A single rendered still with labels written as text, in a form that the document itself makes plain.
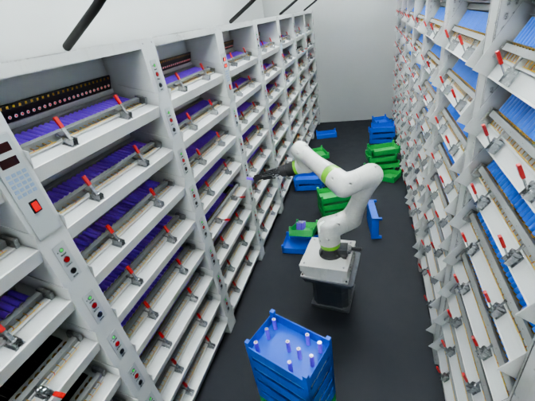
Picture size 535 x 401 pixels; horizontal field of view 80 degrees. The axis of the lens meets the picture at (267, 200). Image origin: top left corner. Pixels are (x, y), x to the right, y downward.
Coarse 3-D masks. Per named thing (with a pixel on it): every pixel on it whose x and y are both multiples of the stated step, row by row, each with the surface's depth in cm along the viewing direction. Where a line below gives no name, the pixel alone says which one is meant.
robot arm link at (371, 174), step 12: (360, 168) 159; (372, 168) 158; (372, 180) 157; (360, 192) 168; (372, 192) 166; (348, 204) 184; (360, 204) 176; (348, 216) 187; (360, 216) 185; (348, 228) 189
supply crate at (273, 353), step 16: (288, 320) 142; (256, 336) 139; (272, 336) 142; (288, 336) 140; (304, 336) 139; (320, 336) 132; (256, 352) 130; (272, 352) 135; (288, 352) 134; (304, 352) 132; (272, 368) 128; (304, 368) 127; (320, 368) 125; (304, 384) 118
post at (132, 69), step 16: (144, 48) 124; (112, 64) 129; (128, 64) 127; (144, 64) 125; (160, 64) 133; (112, 80) 132; (128, 80) 130; (144, 80) 129; (160, 96) 133; (160, 112) 134; (144, 128) 141; (160, 128) 138; (176, 128) 144; (176, 144) 145; (176, 160) 145; (192, 176) 158; (192, 208) 158; (208, 240) 174; (208, 256) 174; (224, 288) 194; (224, 304) 194
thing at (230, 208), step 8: (232, 184) 227; (240, 184) 227; (240, 192) 222; (232, 200) 212; (240, 200) 221; (224, 208) 203; (232, 208) 205; (224, 216) 197; (216, 224) 189; (224, 224) 195; (216, 232) 184
